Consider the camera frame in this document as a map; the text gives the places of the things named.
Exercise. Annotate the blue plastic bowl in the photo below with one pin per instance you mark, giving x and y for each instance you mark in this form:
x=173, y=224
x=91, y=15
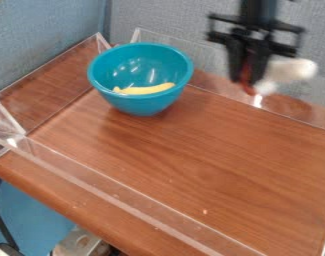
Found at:
x=137, y=65

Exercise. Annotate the plush mushroom toy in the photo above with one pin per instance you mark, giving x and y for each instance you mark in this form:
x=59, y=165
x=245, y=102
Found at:
x=281, y=72

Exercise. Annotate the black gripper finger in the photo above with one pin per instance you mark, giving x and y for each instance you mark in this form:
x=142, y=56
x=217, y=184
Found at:
x=261, y=54
x=237, y=57

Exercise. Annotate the clear acrylic barrier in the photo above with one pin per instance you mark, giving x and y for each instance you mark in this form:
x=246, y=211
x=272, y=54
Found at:
x=217, y=178

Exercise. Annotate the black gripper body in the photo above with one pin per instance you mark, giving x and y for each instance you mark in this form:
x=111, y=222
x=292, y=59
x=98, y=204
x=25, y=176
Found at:
x=249, y=35

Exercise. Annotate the yellow plush banana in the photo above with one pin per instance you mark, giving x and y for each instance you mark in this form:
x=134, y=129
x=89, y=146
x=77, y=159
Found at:
x=145, y=90

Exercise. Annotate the white object under table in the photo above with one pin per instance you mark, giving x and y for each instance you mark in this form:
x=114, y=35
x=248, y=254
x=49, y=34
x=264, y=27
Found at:
x=81, y=243

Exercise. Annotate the black stand leg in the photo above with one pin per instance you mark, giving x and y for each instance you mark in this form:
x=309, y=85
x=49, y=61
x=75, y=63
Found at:
x=9, y=246

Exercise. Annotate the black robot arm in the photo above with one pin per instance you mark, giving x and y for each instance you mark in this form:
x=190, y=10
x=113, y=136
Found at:
x=265, y=9

